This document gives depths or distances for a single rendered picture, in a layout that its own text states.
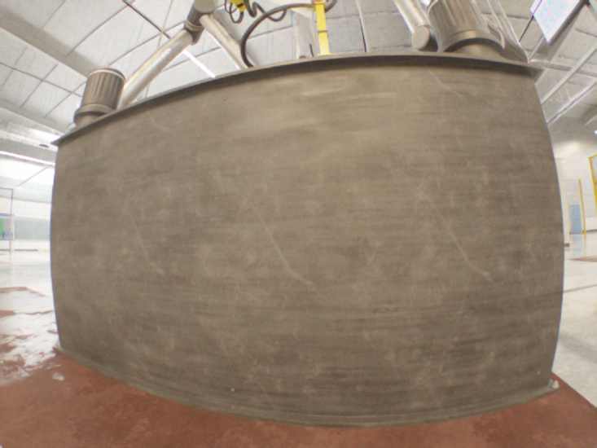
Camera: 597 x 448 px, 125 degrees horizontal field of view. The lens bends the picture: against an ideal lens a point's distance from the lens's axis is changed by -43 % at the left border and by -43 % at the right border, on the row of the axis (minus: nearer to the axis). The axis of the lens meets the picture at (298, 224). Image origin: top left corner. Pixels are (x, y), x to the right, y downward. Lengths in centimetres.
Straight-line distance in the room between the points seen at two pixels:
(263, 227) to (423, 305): 40
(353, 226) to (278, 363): 37
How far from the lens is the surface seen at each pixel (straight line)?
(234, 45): 176
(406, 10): 136
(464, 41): 91
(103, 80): 138
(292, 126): 66
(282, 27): 1305
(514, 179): 73
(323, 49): 163
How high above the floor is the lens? 45
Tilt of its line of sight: 4 degrees up
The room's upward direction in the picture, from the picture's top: 2 degrees counter-clockwise
